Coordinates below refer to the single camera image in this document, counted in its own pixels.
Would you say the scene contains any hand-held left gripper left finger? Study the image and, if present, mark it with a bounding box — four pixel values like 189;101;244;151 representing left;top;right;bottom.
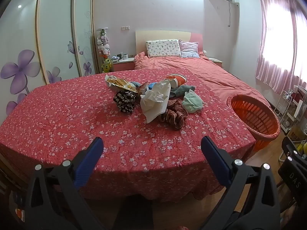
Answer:
24;137;108;230

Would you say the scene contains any mint green cloth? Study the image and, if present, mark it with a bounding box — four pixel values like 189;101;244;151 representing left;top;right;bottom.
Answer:
182;89;205;113

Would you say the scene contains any grey-green sock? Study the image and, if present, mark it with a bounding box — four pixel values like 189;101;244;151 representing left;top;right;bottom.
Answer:
171;85;195;99

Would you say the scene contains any beige pink headboard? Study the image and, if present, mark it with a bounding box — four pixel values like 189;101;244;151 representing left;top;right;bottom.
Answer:
135;30;203;53

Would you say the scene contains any white wire rack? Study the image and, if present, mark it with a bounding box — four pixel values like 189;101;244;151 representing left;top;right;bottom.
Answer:
273;90;294;132

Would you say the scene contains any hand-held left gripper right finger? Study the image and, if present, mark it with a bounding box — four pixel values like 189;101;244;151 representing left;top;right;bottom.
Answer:
201;136;281;230

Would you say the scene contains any pink nightstand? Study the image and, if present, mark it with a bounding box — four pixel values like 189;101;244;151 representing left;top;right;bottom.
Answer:
207;56;224;68
111;57;136;72

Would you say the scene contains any cardboard box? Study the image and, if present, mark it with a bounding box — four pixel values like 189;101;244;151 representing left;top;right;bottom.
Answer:
286;125;307;142

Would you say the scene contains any red floral tablecloth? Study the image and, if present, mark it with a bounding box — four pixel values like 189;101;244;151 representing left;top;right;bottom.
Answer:
0;67;256;202

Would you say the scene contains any pink curtain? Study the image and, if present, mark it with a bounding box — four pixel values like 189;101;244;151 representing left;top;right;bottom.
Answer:
255;0;307;95

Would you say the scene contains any yellow snack bag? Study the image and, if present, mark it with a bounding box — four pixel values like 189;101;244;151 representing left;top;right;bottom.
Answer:
105;75;138;93

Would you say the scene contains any brown plaid cloth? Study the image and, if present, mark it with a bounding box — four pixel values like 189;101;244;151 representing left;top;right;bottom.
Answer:
158;99;189;130

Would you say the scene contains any pink striped pillow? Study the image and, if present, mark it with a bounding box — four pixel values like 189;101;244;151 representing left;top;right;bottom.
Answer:
179;40;200;58

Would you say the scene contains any orange plastic laundry basket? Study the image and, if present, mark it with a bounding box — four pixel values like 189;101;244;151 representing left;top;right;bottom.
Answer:
227;94;281;152

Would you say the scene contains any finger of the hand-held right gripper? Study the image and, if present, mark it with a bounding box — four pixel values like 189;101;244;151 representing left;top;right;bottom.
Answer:
281;136;307;166

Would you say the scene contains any pink duvet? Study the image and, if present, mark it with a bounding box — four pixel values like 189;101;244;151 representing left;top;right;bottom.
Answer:
134;51;271;108

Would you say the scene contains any brown snack wrapper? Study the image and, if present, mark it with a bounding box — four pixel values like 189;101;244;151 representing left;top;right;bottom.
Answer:
137;83;150;96

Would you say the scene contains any clear tube of plush toys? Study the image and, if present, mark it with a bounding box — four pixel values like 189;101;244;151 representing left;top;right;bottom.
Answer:
96;27;111;60

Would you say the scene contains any yellow plush toy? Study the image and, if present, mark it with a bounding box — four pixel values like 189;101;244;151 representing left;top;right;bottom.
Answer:
102;58;113;73

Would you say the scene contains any floral sliding door wardrobe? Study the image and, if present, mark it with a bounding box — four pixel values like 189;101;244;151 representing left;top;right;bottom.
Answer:
0;0;99;115

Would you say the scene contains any white floral pillow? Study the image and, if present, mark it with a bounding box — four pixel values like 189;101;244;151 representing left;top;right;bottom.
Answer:
146;39;182;58

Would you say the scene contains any red paper bucket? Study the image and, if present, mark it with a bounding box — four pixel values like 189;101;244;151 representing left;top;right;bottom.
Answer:
164;74;188;88

